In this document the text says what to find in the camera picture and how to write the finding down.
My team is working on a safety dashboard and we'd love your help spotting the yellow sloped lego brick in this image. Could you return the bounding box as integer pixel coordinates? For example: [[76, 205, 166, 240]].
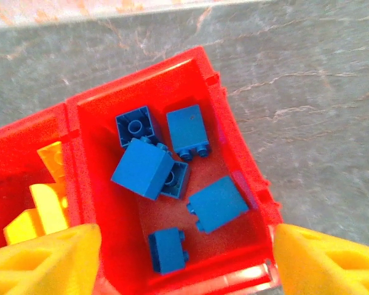
[[2, 208, 44, 246]]

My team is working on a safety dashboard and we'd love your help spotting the aluminium table end rail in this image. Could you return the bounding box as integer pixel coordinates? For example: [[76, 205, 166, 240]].
[[0, 0, 277, 31]]

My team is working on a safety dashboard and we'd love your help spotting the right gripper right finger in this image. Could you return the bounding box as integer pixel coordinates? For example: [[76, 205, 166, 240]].
[[272, 223, 369, 295]]

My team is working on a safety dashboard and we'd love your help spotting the blue lego brick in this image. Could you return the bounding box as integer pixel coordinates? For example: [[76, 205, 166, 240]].
[[115, 106, 157, 150], [159, 161, 191, 200], [165, 104, 212, 162], [147, 227, 190, 276], [186, 175, 250, 235], [110, 137, 175, 201]]

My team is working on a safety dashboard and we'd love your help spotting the red plastic bin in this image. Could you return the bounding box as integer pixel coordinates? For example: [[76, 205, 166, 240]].
[[0, 103, 82, 246], [64, 45, 284, 295]]

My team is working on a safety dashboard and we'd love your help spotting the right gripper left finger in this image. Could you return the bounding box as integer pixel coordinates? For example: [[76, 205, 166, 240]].
[[0, 223, 102, 295]]

